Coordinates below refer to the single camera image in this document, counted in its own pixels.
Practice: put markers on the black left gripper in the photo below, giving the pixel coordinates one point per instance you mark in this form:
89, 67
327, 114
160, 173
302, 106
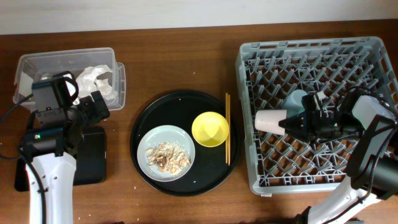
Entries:
89, 104

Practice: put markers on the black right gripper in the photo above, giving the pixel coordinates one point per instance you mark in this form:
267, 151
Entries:
310, 125

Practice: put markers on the blue cup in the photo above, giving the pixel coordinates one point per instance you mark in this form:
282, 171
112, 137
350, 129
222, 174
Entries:
293, 103

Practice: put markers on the white tissue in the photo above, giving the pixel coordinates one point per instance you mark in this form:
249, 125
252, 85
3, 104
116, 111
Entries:
89, 82

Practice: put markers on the pink cup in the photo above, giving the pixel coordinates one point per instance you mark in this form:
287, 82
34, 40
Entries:
268, 121

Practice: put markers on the grey dishwasher rack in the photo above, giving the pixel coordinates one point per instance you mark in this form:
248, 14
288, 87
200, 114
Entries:
268, 72

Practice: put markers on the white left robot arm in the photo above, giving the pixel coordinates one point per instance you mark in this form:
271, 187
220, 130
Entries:
50, 180

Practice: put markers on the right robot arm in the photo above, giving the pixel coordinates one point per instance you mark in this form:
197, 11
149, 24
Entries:
370, 175

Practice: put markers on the clear plastic waste bin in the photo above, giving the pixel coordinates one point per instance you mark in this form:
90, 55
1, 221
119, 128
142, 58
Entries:
34, 67

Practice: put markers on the black rectangular tray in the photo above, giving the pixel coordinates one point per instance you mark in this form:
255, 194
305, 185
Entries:
90, 155

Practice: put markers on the right wooden chopstick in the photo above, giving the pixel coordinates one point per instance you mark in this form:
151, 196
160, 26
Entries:
229, 125

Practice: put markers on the wooden chopstick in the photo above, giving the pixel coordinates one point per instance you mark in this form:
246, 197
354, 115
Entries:
229, 125
226, 144

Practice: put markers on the grey plate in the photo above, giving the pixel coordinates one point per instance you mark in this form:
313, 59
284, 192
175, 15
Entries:
156, 136

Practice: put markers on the left wooden chopstick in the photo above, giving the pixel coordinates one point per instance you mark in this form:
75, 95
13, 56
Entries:
226, 144

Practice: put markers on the food scraps on plate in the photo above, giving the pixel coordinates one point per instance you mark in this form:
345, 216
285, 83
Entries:
168, 157

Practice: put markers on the yellow bowl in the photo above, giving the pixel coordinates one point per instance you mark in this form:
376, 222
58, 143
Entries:
210, 129

